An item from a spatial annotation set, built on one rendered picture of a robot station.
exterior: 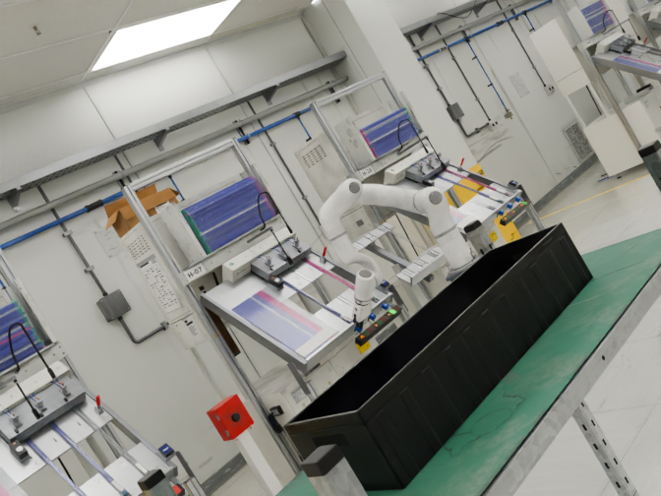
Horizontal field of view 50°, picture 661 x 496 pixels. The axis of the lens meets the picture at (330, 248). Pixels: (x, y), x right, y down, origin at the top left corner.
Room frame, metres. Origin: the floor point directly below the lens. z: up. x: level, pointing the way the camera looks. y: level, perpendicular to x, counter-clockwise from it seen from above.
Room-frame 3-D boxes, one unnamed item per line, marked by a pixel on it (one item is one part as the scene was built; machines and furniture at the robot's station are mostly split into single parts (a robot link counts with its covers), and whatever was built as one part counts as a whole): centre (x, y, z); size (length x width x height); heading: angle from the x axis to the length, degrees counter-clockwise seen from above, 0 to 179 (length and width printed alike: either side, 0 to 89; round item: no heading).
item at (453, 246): (3.40, -0.52, 0.79); 0.19 x 0.19 x 0.18
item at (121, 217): (4.04, 0.67, 1.82); 0.68 x 0.30 x 0.20; 130
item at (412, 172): (4.73, -0.72, 0.65); 1.01 x 0.73 x 1.29; 40
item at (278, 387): (3.93, 0.52, 0.31); 0.70 x 0.65 x 0.62; 130
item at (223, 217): (3.88, 0.40, 1.52); 0.51 x 0.13 x 0.27; 130
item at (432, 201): (3.37, -0.52, 1.00); 0.19 x 0.12 x 0.24; 12
